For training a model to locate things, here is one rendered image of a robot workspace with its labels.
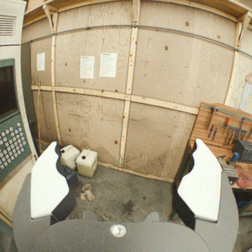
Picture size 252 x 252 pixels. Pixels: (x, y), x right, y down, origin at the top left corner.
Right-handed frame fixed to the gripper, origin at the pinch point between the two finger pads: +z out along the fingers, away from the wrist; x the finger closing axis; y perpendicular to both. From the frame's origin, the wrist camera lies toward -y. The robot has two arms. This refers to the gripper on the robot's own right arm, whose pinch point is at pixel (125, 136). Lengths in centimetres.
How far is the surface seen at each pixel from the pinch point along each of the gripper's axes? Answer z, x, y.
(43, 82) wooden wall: 183, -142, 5
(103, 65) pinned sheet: 155, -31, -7
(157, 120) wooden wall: 137, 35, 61
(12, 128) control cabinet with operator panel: 41, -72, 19
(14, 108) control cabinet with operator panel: 47, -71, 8
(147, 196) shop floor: 96, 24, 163
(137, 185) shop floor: 117, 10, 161
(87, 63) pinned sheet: 161, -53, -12
